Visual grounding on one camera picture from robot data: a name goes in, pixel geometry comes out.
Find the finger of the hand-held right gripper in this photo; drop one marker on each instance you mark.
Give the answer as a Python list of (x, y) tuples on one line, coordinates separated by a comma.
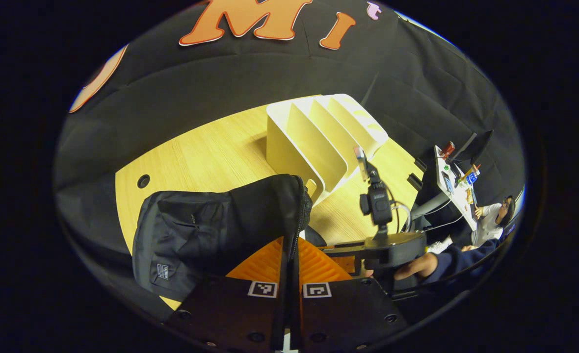
[(343, 249)]

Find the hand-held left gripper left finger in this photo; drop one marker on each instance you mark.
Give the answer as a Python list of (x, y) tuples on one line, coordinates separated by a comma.
[(240, 318)]

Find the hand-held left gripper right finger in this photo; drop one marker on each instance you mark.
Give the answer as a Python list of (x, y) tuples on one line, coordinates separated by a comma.
[(343, 314)]

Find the black schoolbag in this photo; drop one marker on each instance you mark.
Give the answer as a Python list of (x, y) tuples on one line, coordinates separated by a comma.
[(206, 230)]

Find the white bookshelf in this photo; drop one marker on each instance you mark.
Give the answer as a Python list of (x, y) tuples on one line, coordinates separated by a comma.
[(294, 147)]

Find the white background desk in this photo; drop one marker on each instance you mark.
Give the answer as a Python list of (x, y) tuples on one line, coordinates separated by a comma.
[(459, 196)]

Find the small red object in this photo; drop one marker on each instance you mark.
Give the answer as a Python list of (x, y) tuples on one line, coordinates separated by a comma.
[(447, 149)]

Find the black monitor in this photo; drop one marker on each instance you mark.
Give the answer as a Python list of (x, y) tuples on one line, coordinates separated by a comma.
[(473, 147)]

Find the black backdrop cloth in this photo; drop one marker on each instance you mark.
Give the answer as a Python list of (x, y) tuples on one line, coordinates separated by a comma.
[(196, 83)]

